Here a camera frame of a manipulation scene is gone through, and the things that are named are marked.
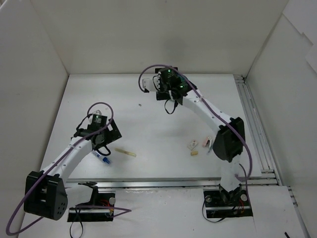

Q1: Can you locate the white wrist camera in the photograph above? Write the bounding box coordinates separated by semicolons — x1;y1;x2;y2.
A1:
141;78;157;93
93;110;102;115

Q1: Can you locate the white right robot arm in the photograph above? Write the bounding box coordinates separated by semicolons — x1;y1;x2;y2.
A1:
155;67;245;204

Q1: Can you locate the yellow transparent pen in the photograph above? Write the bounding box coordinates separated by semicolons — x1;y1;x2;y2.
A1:
115;148;136;157

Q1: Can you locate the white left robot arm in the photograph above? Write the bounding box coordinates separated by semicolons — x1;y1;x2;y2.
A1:
23;114;122;220

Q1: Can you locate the white blue correction tape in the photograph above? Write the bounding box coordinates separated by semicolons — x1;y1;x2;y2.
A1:
92;151;111;165

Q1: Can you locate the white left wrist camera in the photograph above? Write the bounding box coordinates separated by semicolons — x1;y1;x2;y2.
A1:
93;110;102;115

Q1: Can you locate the aluminium front rail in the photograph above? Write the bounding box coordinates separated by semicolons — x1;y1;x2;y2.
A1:
64;176;223;189

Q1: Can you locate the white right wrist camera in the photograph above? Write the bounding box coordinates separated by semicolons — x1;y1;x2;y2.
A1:
141;78;157;93

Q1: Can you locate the small tan eraser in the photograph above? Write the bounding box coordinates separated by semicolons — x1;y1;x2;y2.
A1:
190;151;199;156

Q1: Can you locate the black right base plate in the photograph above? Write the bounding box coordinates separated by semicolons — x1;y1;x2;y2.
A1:
202;189;253;222

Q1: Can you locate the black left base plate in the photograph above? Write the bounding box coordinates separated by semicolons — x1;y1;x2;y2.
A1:
67;192;115;223

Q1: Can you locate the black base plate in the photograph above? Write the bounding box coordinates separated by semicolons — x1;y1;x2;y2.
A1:
202;189;253;222
67;192;115;223

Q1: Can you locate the white boxed eraser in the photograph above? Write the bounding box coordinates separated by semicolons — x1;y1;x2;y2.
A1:
187;140;199;151

